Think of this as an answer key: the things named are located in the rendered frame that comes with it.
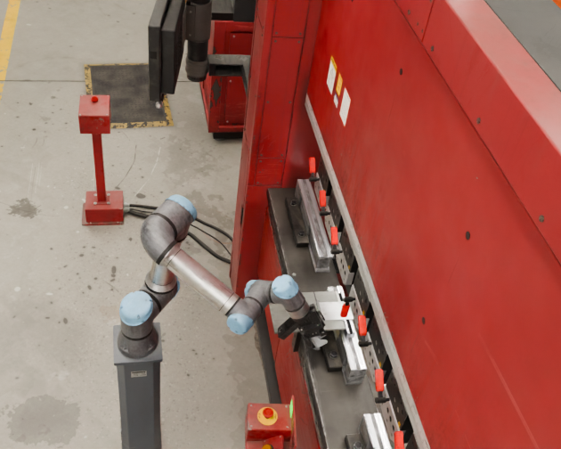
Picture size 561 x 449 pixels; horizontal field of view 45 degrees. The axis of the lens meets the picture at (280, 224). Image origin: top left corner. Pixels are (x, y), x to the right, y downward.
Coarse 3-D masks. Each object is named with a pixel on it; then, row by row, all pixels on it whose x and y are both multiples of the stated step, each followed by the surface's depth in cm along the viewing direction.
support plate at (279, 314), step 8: (304, 296) 254; (312, 296) 255; (320, 296) 255; (328, 296) 256; (336, 296) 256; (272, 304) 249; (280, 304) 250; (272, 312) 247; (280, 312) 247; (272, 320) 244; (280, 320) 244; (336, 320) 247; (328, 328) 244; (336, 328) 245; (344, 328) 245
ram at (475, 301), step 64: (384, 0) 192; (320, 64) 262; (384, 64) 193; (320, 128) 264; (384, 128) 194; (448, 128) 154; (384, 192) 196; (448, 192) 155; (512, 192) 128; (384, 256) 197; (448, 256) 155; (512, 256) 128; (448, 320) 156; (512, 320) 129; (448, 384) 157; (512, 384) 129; (448, 448) 158; (512, 448) 130
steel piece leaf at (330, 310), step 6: (318, 300) 250; (318, 306) 250; (324, 306) 251; (330, 306) 252; (336, 306) 252; (324, 312) 249; (330, 312) 250; (336, 312) 250; (330, 318) 247; (336, 318) 248; (342, 318) 248
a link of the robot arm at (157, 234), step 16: (144, 224) 215; (160, 224) 214; (144, 240) 214; (160, 240) 212; (160, 256) 212; (176, 256) 213; (176, 272) 214; (192, 272) 213; (208, 272) 216; (192, 288) 215; (208, 288) 213; (224, 288) 214; (224, 304) 213; (240, 304) 214; (256, 304) 216; (240, 320) 210
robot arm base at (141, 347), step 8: (152, 328) 252; (120, 336) 251; (152, 336) 252; (120, 344) 251; (128, 344) 248; (136, 344) 248; (144, 344) 250; (152, 344) 254; (128, 352) 250; (136, 352) 250; (144, 352) 251
